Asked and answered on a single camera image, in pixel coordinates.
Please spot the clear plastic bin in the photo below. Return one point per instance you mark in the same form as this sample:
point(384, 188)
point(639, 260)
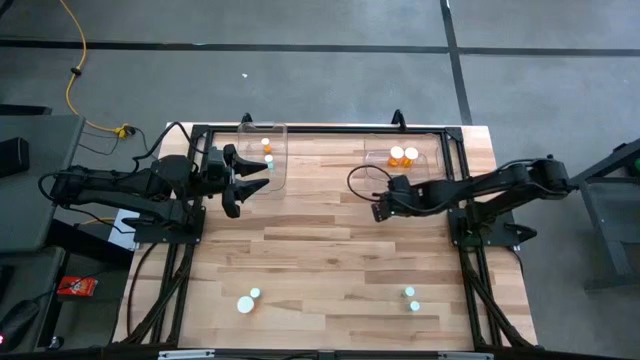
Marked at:
point(277, 180)
point(435, 160)

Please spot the small clear teal pill bottle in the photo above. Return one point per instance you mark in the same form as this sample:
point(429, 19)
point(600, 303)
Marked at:
point(269, 160)
point(409, 291)
point(414, 305)
point(255, 292)

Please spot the white paper sheet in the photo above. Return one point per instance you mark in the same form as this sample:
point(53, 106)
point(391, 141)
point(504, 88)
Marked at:
point(122, 225)

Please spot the dark grey metal stand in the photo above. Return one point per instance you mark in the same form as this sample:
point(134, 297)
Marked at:
point(607, 215)

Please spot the large orange pill bottle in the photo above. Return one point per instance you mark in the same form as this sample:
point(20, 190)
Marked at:
point(396, 155)
point(245, 304)
point(411, 155)

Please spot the black speaker box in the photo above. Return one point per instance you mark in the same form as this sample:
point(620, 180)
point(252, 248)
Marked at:
point(12, 156)

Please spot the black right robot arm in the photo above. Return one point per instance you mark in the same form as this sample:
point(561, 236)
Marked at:
point(500, 182)

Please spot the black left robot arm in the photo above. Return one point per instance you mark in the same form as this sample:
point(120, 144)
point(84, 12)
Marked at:
point(100, 187)

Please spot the silver metal bracket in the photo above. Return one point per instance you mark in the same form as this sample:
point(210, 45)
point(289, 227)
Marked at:
point(465, 356)
point(186, 354)

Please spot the grey desk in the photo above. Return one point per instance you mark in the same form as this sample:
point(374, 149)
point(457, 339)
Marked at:
point(30, 175)

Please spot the orange box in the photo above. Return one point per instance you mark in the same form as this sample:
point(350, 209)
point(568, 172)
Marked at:
point(76, 286)

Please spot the black clamp bracket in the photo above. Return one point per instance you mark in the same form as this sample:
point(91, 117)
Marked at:
point(398, 118)
point(246, 118)

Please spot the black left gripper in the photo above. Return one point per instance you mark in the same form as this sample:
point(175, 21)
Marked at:
point(215, 175)

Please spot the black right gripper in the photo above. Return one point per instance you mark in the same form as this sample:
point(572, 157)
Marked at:
point(402, 195)

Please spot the black computer mouse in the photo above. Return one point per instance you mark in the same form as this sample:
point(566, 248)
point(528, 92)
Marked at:
point(17, 320)

